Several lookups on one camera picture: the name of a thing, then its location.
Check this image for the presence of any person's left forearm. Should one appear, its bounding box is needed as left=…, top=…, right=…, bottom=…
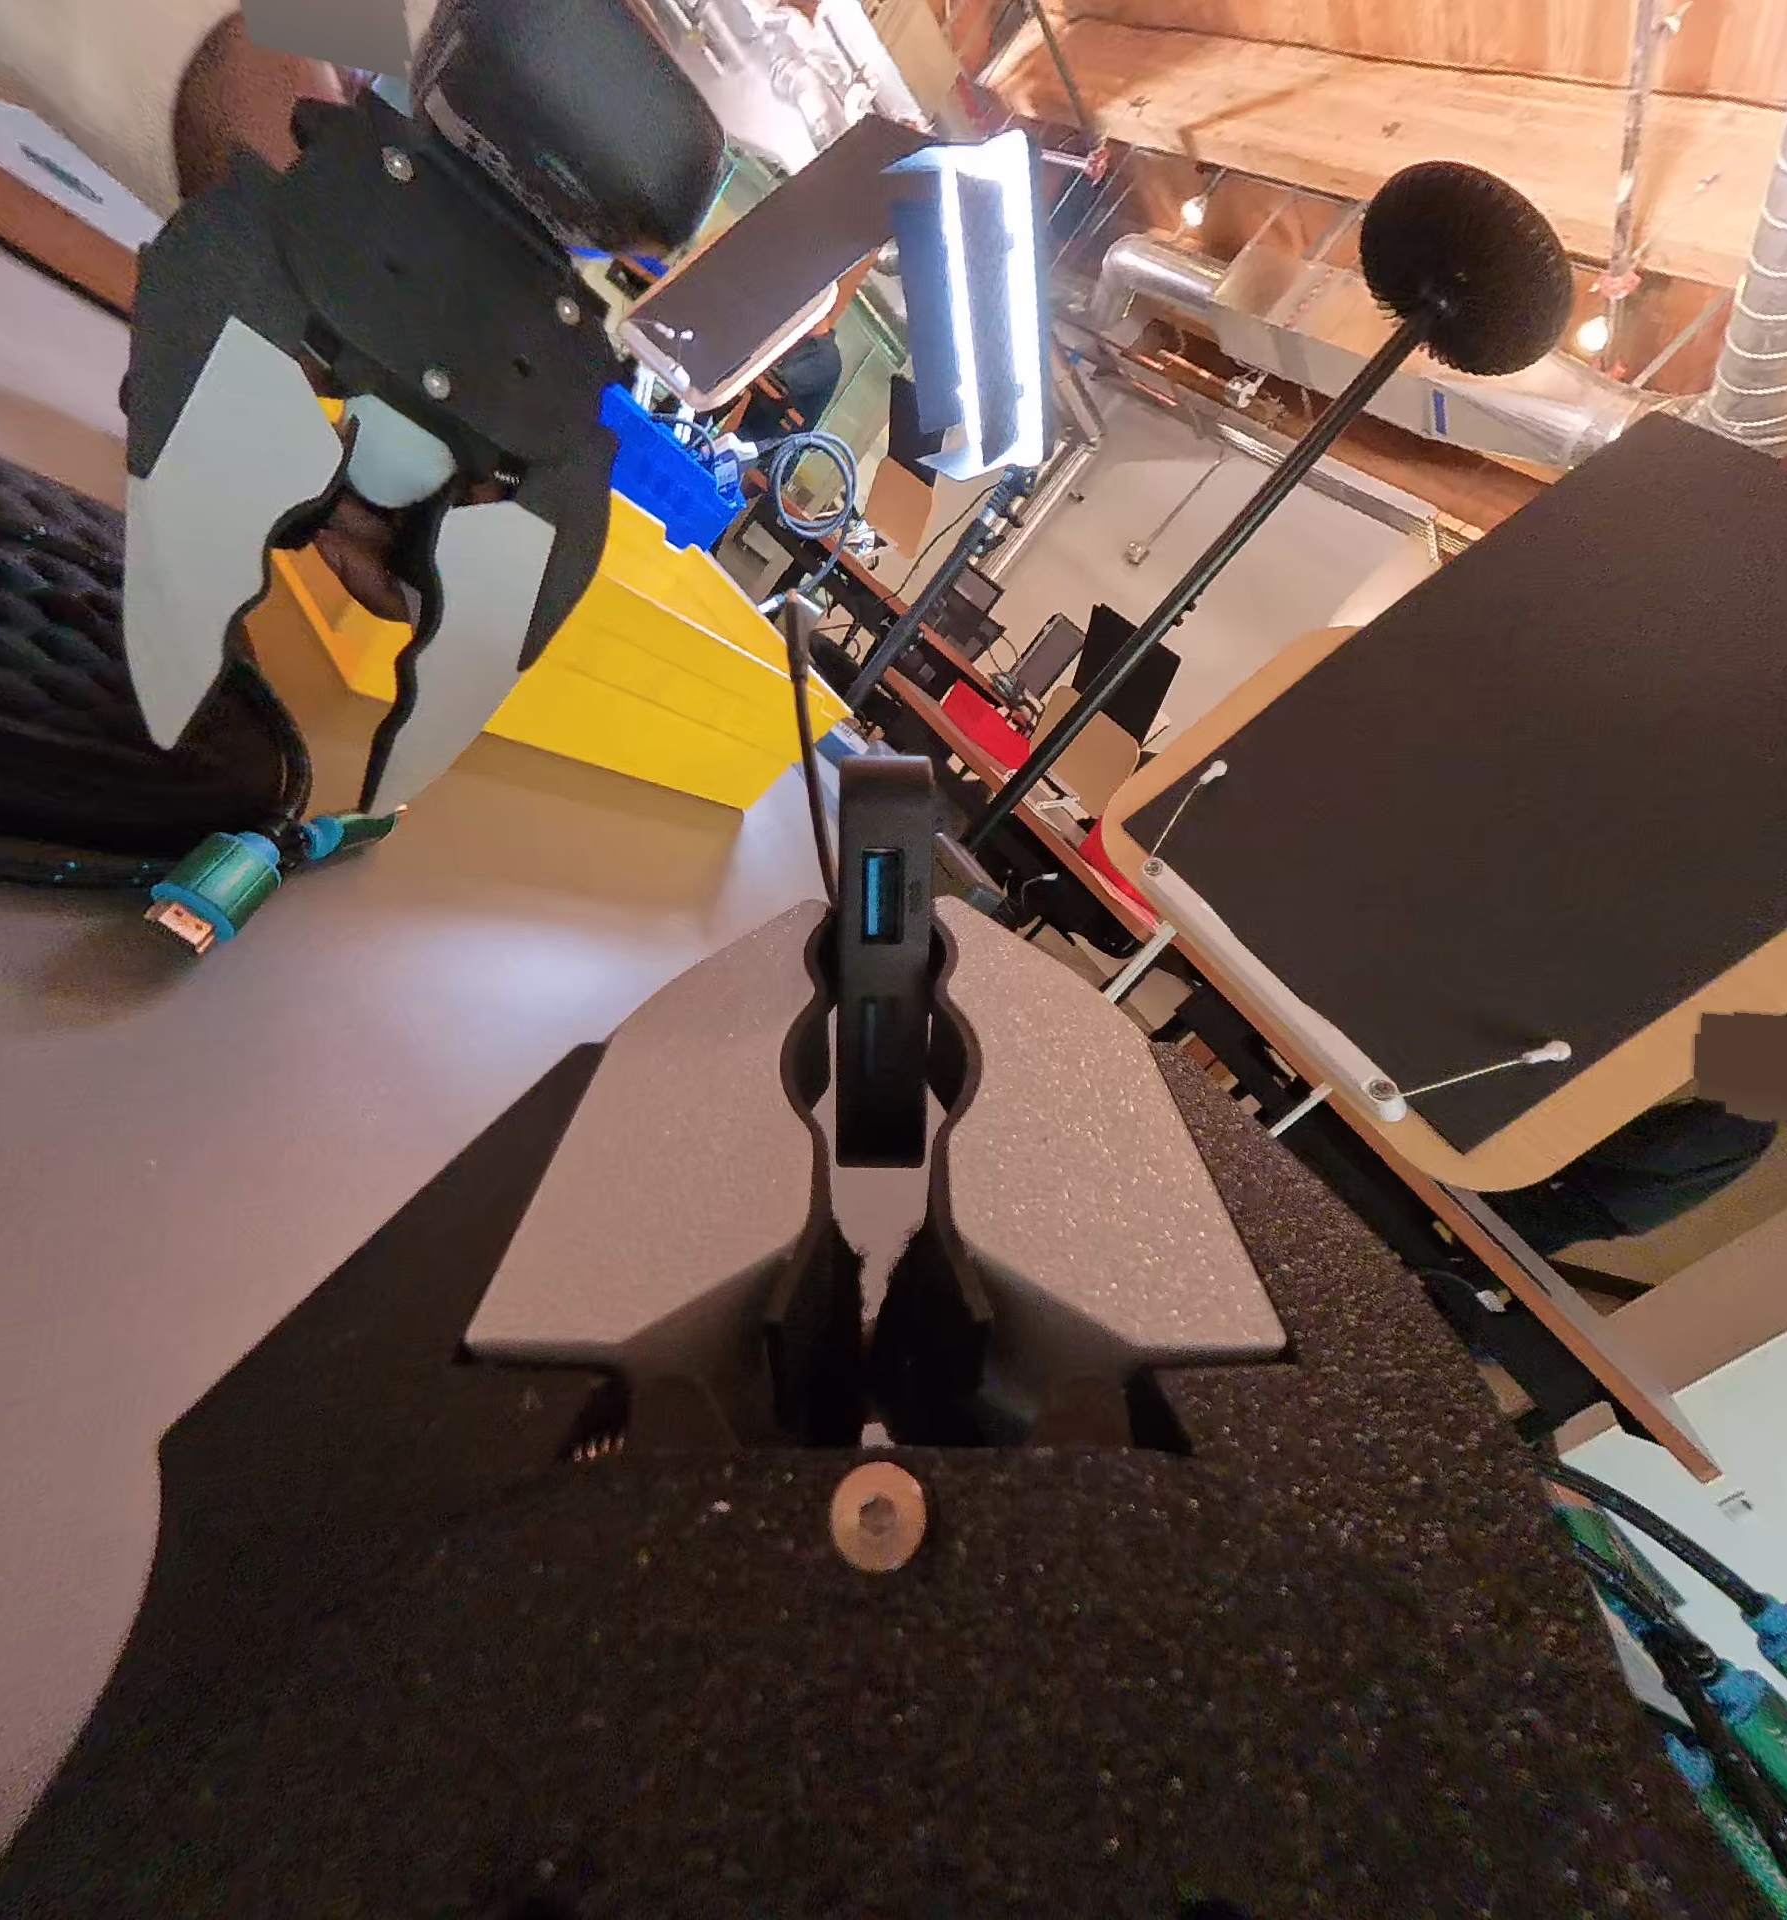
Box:
left=0, top=0, right=257, bottom=182

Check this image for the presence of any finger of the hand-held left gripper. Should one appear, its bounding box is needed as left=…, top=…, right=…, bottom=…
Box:
left=360, top=493, right=564, bottom=820
left=127, top=316, right=349, bottom=751

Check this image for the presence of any white framed black board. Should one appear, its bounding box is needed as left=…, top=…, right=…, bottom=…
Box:
left=1099, top=414, right=1787, bottom=1194
left=618, top=117, right=933, bottom=409

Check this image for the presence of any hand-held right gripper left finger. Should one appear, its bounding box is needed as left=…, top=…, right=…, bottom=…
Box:
left=460, top=898, right=870, bottom=1371

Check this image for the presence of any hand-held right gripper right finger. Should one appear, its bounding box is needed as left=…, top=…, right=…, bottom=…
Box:
left=895, top=898, right=1289, bottom=1371

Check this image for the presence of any black tripod pole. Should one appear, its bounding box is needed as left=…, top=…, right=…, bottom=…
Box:
left=850, top=466, right=1037, bottom=707
left=965, top=160, right=1577, bottom=854

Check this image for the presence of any green HDMI plug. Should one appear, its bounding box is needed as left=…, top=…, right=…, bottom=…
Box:
left=0, top=703, right=403, bottom=960

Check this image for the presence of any bright lamp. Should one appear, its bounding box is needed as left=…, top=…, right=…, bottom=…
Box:
left=883, top=127, right=1057, bottom=482

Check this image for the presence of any blue plastic bin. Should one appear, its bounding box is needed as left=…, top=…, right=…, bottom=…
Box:
left=600, top=380, right=744, bottom=547

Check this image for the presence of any person's left hand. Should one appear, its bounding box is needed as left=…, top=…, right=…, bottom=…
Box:
left=172, top=27, right=315, bottom=203

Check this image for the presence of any black USB hub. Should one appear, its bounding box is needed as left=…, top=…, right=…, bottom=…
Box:
left=781, top=592, right=936, bottom=1168

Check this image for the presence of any yellow plastic bin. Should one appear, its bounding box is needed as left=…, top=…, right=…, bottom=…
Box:
left=250, top=396, right=852, bottom=813

